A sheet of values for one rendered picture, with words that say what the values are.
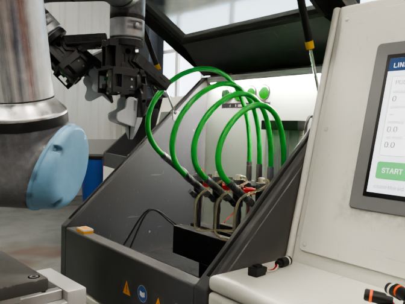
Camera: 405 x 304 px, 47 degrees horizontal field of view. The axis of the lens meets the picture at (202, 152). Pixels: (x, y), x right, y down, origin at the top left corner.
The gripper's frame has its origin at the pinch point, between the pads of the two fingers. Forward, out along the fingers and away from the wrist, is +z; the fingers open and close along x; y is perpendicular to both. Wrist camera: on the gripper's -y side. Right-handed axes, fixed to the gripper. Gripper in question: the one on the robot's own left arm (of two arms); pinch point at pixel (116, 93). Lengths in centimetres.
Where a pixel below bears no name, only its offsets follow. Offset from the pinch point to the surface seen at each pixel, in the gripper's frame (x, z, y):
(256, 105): 22.0, 23.9, -14.5
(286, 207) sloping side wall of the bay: 27, 43, 1
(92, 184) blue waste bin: -609, 75, -129
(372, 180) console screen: 45, 45, -7
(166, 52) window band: -558, 5, -359
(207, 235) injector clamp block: 0.9, 42.3, 9.3
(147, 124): 0.8, 11.1, -0.2
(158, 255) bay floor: -38, 48, 13
